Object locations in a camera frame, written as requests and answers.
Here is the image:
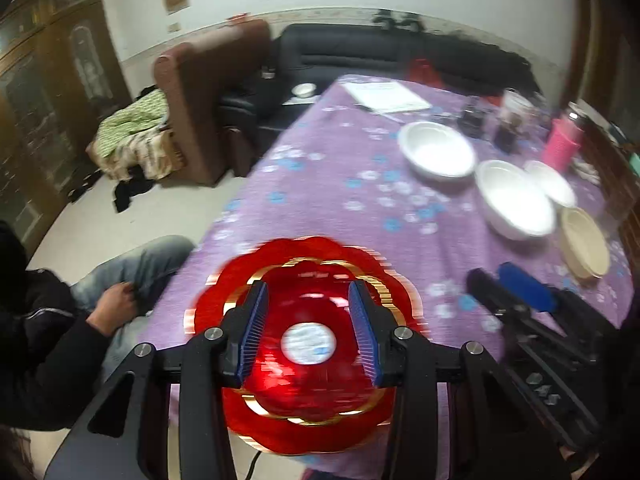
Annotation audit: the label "wooden cabinet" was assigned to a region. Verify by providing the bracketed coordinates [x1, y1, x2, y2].
[0, 0, 133, 257]

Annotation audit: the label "black leather sofa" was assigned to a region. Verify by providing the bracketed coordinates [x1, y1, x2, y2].
[220, 22, 546, 177]

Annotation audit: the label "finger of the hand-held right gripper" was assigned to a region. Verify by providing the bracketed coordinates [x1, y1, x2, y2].
[498, 261, 616, 341]
[466, 268, 551, 346]

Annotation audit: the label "pink knitted sleeve bottle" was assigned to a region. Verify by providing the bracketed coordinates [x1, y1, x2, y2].
[544, 102, 588, 173]

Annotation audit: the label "large white bowl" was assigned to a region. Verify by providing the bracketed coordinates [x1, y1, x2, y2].
[397, 121, 477, 179]
[475, 159, 557, 239]

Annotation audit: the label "pile of green cloth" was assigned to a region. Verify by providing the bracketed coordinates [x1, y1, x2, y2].
[87, 87, 176, 182]

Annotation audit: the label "brown armchair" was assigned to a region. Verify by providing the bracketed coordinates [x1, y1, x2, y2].
[152, 19, 273, 187]

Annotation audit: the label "white paper sheets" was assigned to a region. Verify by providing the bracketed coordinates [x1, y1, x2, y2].
[344, 81, 432, 114]

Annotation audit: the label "black cylindrical device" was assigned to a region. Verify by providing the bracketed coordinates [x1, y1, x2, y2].
[457, 102, 488, 137]

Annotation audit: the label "dark clothes pile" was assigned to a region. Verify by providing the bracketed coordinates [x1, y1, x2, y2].
[70, 170, 153, 213]

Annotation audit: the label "red bag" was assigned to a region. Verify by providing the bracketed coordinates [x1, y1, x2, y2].
[410, 58, 437, 81]

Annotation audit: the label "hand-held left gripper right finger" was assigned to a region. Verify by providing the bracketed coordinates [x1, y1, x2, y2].
[347, 280, 573, 480]

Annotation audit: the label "dark jar with red label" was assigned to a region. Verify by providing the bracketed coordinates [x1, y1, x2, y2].
[494, 110, 523, 154]

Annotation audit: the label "beige plate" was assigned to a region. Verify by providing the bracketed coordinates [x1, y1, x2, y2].
[559, 206, 612, 281]

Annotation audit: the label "white cup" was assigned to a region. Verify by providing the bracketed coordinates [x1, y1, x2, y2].
[501, 88, 537, 117]

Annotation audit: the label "red flower-shaped plate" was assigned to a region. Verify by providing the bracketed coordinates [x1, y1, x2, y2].
[185, 235, 428, 457]

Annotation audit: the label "white work glove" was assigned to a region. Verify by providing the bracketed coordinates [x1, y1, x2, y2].
[575, 157, 602, 184]

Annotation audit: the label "small white bowl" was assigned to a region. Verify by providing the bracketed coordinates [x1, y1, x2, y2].
[524, 160, 577, 209]

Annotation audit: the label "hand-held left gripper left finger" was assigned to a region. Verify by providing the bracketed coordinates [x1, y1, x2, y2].
[44, 280, 271, 480]

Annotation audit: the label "purple floral tablecloth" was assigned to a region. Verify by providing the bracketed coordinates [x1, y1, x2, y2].
[137, 74, 636, 480]

